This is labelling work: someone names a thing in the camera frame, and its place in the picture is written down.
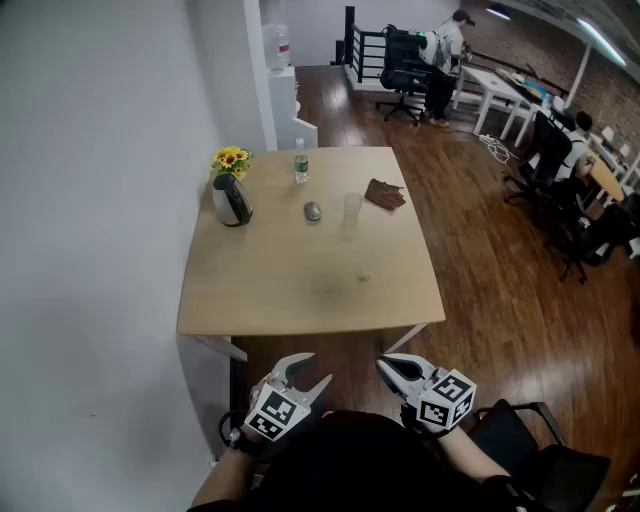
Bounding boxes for clear water bottle green label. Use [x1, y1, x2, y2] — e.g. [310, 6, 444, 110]
[293, 137, 311, 185]

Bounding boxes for white desk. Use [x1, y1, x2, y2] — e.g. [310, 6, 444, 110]
[452, 64, 545, 147]

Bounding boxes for white pillar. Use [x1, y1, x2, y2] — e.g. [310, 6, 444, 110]
[567, 42, 594, 109]

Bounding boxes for white water dispenser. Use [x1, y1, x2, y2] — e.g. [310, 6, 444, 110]
[267, 64, 301, 151]

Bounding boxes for person's right forearm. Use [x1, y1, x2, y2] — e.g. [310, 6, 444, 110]
[438, 427, 512, 485]

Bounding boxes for black post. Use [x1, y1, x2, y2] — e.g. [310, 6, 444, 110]
[344, 5, 358, 67]

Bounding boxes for steel electric kettle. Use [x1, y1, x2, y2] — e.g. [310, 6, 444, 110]
[212, 172, 255, 228]

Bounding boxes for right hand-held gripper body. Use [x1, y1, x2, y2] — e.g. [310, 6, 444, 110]
[404, 367, 478, 435]

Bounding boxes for long ceiling light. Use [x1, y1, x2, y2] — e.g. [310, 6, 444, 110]
[576, 17, 628, 67]

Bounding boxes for black office chair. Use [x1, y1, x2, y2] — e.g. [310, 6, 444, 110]
[502, 110, 577, 202]
[375, 23, 434, 127]

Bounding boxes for white low cabinet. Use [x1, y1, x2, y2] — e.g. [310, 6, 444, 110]
[291, 115, 319, 150]

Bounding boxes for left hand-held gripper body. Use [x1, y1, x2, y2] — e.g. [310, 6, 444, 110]
[243, 366, 313, 444]

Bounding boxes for black wrist strap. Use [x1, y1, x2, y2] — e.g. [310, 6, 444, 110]
[217, 409, 267, 457]

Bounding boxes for wooden round desk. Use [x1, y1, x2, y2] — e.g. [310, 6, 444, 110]
[583, 148, 627, 204]

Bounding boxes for white table leg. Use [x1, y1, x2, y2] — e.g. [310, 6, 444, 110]
[177, 333, 249, 363]
[383, 323, 429, 355]

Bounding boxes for brown leather wallet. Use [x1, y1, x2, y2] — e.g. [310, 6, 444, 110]
[363, 178, 407, 212]

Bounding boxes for large water jug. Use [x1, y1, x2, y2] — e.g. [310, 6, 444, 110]
[261, 22, 292, 72]

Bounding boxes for potted sunflowers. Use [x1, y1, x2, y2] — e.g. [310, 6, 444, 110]
[211, 145, 254, 181]

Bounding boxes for clear plastic cup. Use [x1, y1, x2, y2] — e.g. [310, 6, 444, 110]
[341, 191, 365, 235]

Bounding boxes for person's black clothing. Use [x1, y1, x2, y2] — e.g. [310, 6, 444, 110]
[187, 409, 544, 512]

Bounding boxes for white cables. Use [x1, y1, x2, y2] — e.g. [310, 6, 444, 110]
[478, 132, 522, 164]

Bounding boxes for black armchair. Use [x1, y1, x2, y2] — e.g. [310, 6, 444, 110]
[469, 398, 613, 512]

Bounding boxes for black metal railing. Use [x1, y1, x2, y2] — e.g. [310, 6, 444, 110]
[349, 22, 392, 84]

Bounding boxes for person's left forearm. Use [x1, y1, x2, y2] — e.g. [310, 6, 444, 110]
[189, 442, 272, 512]

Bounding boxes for black chair with bags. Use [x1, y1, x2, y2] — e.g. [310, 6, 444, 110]
[543, 192, 640, 285]

